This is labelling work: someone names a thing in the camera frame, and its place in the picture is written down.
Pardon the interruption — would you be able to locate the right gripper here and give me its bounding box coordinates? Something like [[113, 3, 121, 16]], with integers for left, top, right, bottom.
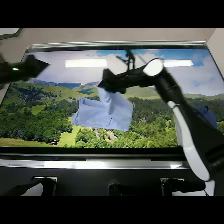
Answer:
[[97, 68, 133, 95]]

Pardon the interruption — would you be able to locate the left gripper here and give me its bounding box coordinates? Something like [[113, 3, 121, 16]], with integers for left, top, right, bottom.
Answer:
[[24, 54, 51, 80]]

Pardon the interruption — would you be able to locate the light blue shirt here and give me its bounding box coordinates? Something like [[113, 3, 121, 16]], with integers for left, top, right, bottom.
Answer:
[[71, 86, 135, 133]]

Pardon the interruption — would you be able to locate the dark blue garment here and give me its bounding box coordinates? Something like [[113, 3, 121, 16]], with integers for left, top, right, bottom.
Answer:
[[194, 105, 219, 130]]

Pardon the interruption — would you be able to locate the silver frame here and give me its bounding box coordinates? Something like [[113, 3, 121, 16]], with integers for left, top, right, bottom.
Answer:
[[0, 40, 224, 197]]

